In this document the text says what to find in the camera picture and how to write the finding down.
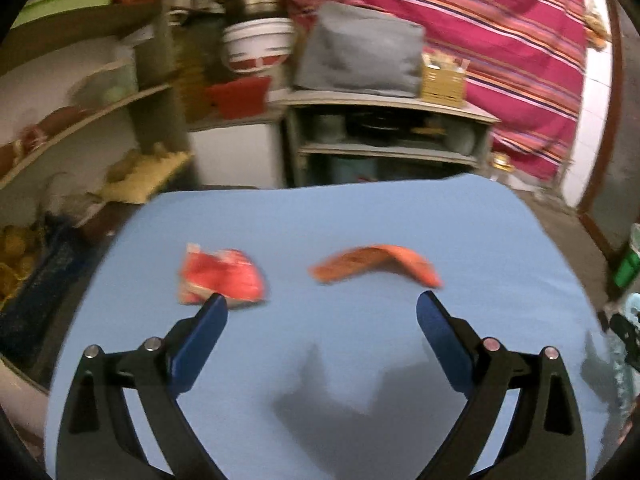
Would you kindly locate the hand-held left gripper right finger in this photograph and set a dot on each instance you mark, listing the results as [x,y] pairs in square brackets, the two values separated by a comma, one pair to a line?
[445,340]

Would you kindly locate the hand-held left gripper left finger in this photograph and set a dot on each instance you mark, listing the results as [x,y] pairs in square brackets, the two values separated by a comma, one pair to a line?
[197,345]

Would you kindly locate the red snack wrapper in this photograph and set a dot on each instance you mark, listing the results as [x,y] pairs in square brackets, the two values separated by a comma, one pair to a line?
[225,275]

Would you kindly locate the orange snack wrapper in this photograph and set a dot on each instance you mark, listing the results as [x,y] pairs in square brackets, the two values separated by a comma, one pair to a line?
[380,257]

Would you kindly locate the blue plastic crate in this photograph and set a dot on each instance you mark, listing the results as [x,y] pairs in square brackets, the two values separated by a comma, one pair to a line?
[30,300]

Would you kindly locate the yellow egg carton tray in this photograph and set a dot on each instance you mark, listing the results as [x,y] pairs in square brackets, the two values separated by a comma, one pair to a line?
[145,175]

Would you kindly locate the blue table cover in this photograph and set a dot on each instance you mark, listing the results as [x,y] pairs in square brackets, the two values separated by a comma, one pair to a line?
[320,210]

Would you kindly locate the white cabinet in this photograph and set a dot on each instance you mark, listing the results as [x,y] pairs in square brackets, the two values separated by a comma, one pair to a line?
[235,155]

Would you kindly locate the yellow woven basket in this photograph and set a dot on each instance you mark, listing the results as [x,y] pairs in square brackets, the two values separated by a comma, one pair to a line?
[12,282]

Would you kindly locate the green plastic object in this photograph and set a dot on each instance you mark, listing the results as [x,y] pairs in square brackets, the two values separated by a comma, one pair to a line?
[627,267]

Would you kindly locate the large brown potato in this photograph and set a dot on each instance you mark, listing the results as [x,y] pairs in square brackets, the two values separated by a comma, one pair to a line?
[15,242]

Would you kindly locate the black pan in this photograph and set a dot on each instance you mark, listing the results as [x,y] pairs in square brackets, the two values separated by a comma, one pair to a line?
[380,122]

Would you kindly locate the grey low cabinet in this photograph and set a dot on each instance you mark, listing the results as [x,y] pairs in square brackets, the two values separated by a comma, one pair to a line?
[380,105]

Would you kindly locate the dark metal pot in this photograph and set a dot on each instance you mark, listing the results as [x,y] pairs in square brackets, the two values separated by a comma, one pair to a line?
[325,127]

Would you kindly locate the red plastic basket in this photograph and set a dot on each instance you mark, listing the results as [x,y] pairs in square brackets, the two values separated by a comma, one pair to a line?
[237,97]

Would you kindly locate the yellow box with sticks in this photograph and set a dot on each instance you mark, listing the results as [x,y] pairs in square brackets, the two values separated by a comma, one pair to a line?
[442,85]

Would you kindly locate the clear plastic container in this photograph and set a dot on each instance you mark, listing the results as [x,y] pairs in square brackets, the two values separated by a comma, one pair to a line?
[107,82]

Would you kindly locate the grey fabric appliance cover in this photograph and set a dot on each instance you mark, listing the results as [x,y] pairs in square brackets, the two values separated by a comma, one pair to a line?
[360,55]

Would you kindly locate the wooden shelf unit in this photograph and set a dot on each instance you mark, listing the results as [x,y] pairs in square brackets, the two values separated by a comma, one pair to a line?
[155,50]

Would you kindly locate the white plastic bucket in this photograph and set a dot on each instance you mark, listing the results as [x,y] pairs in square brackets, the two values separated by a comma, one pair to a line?
[255,42]

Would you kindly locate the pink striped curtain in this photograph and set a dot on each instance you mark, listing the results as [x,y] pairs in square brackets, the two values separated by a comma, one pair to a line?
[500,35]

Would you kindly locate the green plastic tray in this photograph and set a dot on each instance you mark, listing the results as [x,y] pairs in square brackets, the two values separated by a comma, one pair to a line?
[60,5]

